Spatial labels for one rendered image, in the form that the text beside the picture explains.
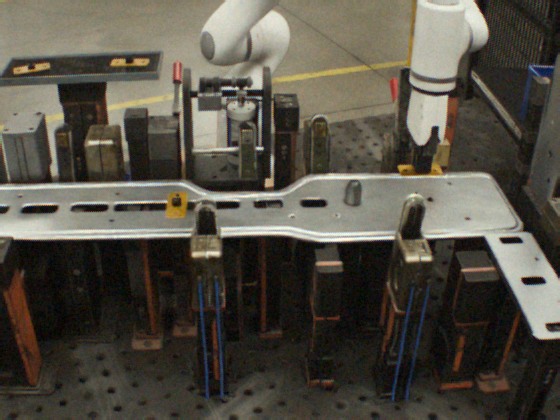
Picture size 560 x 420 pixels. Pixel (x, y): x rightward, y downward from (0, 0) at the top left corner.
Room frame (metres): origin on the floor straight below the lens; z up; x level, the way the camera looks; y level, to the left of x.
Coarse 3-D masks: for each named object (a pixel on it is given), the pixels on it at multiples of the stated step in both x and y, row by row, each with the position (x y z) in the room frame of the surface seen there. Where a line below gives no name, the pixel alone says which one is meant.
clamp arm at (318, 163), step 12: (312, 120) 1.30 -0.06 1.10; (324, 120) 1.30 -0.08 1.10; (312, 132) 1.29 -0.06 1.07; (324, 132) 1.29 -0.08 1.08; (312, 144) 1.29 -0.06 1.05; (324, 144) 1.29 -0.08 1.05; (312, 156) 1.28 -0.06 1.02; (324, 156) 1.28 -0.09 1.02; (312, 168) 1.27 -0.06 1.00; (324, 168) 1.28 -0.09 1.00
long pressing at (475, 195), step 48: (0, 192) 1.15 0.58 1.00; (48, 192) 1.15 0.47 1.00; (96, 192) 1.15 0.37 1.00; (144, 192) 1.16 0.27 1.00; (192, 192) 1.16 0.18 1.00; (240, 192) 1.16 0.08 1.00; (288, 192) 1.17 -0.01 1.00; (336, 192) 1.18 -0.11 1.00; (384, 192) 1.18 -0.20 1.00; (432, 192) 1.19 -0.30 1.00; (480, 192) 1.20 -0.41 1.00; (48, 240) 1.00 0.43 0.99; (96, 240) 1.01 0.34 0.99; (336, 240) 1.03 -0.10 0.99; (384, 240) 1.03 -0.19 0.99
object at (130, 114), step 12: (132, 108) 1.34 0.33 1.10; (144, 108) 1.34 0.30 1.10; (132, 120) 1.30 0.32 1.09; (144, 120) 1.30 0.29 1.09; (132, 132) 1.30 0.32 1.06; (144, 132) 1.30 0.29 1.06; (132, 144) 1.30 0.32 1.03; (144, 144) 1.30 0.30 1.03; (132, 156) 1.30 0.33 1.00; (144, 156) 1.30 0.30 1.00; (132, 168) 1.30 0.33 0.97; (144, 168) 1.30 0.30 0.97; (132, 180) 1.30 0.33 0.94; (144, 180) 1.30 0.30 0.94; (156, 240) 1.33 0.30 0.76; (156, 252) 1.32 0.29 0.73; (156, 264) 1.30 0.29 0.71
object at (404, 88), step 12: (408, 72) 1.29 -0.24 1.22; (408, 84) 1.28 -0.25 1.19; (408, 96) 1.31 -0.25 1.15; (396, 108) 1.31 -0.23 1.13; (408, 108) 1.31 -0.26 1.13; (396, 120) 1.30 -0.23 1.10; (396, 132) 1.29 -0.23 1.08; (408, 132) 1.30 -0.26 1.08; (396, 144) 1.29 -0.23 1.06; (408, 144) 1.29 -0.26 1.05
